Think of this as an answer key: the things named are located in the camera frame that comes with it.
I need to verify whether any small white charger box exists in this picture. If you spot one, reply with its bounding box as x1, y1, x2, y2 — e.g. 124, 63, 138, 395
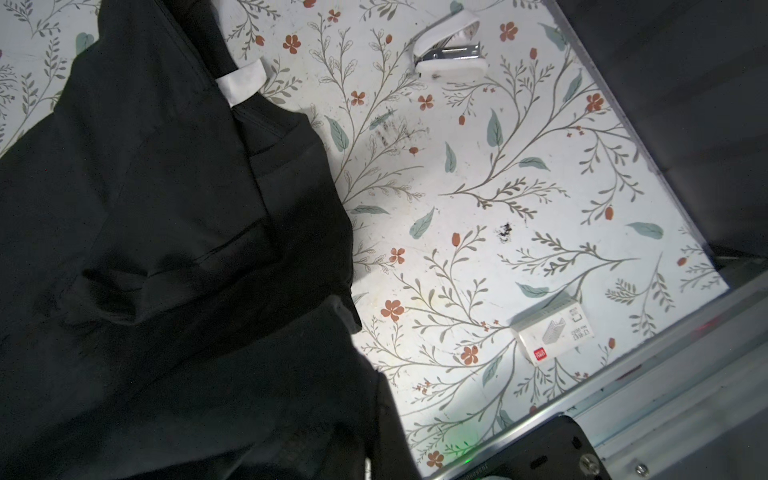
510, 295, 594, 365

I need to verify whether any white care label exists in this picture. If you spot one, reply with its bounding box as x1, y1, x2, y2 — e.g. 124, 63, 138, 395
216, 59, 268, 107

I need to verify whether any black t-shirt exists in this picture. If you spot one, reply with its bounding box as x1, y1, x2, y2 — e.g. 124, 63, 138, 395
1, 1, 419, 479

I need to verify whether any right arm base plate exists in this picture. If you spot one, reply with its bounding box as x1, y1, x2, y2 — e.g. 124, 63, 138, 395
459, 415, 612, 480

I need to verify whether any floral table mat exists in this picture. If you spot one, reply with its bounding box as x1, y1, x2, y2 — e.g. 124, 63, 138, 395
1, 1, 727, 479

